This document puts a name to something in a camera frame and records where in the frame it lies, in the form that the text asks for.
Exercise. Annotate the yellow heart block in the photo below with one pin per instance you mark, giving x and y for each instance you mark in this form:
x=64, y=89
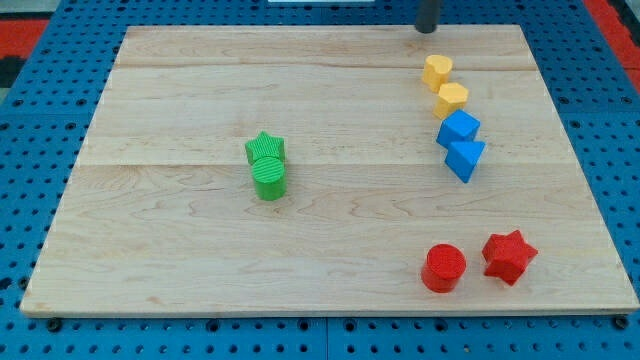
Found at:
x=436, y=71

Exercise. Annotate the blue cube block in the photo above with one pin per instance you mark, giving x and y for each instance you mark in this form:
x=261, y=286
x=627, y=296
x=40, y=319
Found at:
x=458, y=126

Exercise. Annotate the wooden board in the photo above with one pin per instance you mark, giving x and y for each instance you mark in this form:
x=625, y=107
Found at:
x=160, y=217

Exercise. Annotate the red star block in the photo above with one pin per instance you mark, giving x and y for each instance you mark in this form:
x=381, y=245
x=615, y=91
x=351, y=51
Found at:
x=507, y=256

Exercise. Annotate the red cylinder block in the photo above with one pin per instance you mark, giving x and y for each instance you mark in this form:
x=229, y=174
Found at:
x=443, y=267

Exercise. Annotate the green star block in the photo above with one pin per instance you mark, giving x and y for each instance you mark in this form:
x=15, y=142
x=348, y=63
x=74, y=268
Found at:
x=264, y=145

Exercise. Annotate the green cylinder block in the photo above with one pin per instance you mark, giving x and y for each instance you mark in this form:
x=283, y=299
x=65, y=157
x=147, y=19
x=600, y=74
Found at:
x=269, y=176

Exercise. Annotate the yellow hexagon block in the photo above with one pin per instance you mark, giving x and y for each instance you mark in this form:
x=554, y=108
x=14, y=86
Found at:
x=451, y=97

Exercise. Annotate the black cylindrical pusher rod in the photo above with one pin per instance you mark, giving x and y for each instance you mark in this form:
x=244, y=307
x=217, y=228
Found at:
x=427, y=16

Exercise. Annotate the blue triangle block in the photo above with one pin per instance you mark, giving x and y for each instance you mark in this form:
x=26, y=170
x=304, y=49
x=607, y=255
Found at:
x=463, y=156

